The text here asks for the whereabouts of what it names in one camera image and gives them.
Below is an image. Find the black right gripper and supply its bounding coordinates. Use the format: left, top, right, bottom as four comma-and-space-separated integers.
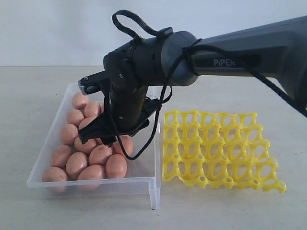
79, 85, 161, 147

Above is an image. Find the brown egg packed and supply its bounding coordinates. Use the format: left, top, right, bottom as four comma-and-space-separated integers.
112, 135, 134, 157
88, 145, 112, 165

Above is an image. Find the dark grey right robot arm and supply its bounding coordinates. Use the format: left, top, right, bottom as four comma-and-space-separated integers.
78, 11, 307, 145

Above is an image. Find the brown egg third row middle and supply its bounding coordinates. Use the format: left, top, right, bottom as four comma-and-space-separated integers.
74, 137, 97, 155

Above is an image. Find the brown egg third row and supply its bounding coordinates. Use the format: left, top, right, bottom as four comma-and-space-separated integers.
74, 137, 97, 155
60, 124, 78, 145

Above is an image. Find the brown egg second row middle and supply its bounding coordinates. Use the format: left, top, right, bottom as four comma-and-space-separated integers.
78, 116, 96, 130

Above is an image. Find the brown egg second row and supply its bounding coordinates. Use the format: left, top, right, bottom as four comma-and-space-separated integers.
66, 109, 84, 127
78, 116, 96, 130

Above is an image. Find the brown egg back right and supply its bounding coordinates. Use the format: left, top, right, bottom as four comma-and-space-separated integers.
100, 104, 104, 113

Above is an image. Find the brown egg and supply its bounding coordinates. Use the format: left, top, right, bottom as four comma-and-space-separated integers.
77, 164, 106, 191
106, 154, 127, 178
42, 167, 68, 193
71, 92, 89, 110
100, 104, 104, 113
83, 102, 101, 118

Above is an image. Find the brown egg back middle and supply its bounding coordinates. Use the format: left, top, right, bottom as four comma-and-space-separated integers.
83, 102, 101, 118

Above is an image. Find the brown egg front right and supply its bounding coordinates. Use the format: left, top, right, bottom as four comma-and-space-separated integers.
106, 154, 127, 178

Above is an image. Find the brown egg second row left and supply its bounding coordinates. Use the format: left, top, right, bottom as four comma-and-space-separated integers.
66, 109, 84, 127

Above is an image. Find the brown egg third row left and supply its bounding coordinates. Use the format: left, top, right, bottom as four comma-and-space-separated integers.
60, 124, 78, 145

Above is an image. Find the brown egg fourth row middle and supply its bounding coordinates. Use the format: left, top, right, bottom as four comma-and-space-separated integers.
66, 151, 88, 179

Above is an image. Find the brown egg fourth row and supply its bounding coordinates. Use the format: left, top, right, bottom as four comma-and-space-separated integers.
66, 151, 88, 179
49, 144, 72, 168

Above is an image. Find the brown egg back left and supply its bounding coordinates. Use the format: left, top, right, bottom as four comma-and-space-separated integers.
71, 92, 89, 110

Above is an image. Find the brown egg front middle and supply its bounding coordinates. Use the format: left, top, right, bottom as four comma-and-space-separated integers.
77, 164, 106, 191

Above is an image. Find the brown egg fourth row left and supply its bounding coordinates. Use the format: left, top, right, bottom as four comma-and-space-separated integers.
49, 144, 72, 168

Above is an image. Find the clear plastic tray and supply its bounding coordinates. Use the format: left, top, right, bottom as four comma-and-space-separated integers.
27, 83, 161, 209

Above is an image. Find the brown egg front left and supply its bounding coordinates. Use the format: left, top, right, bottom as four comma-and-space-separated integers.
42, 167, 68, 193

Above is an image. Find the yellow plastic egg tray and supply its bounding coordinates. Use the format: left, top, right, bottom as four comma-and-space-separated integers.
162, 110, 286, 193

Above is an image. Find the black camera cable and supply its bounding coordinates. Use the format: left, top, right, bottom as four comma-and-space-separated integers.
111, 9, 307, 161

